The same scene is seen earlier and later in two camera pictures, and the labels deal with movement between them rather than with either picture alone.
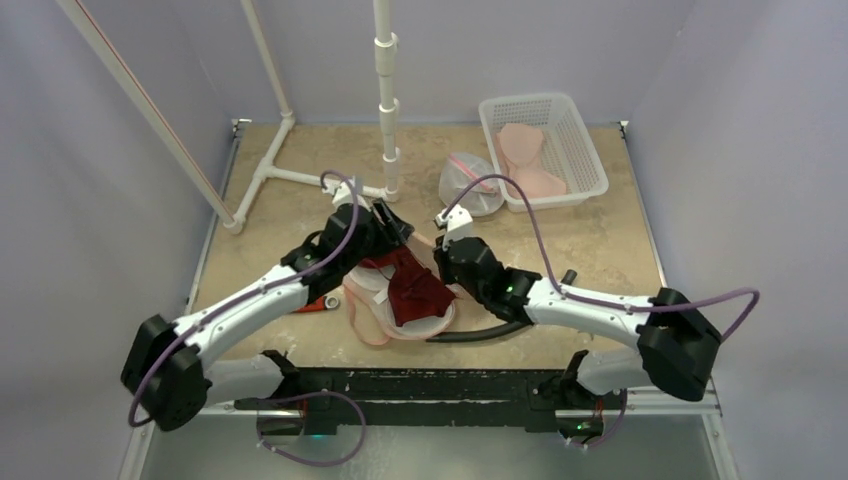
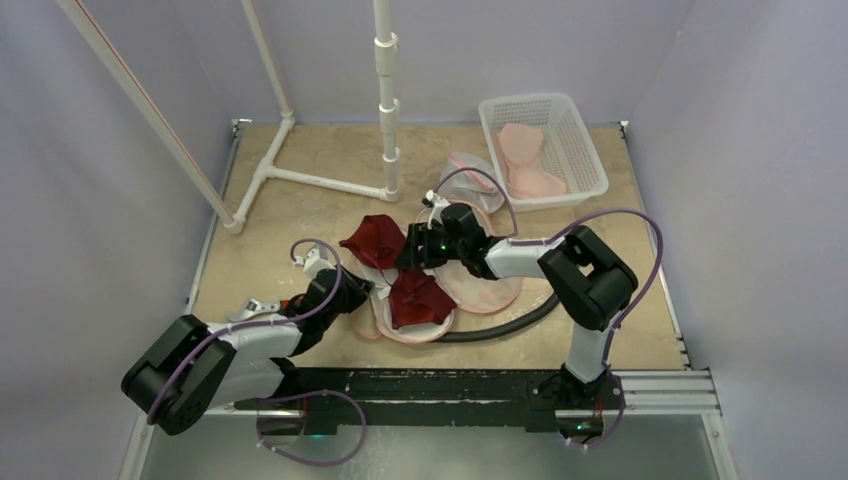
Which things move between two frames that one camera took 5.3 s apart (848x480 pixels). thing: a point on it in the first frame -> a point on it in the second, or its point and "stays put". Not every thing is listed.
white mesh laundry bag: (483, 197) stays put
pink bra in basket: (519, 145) stays put
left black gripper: (392, 234) -> (358, 290)
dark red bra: (412, 289) stays put
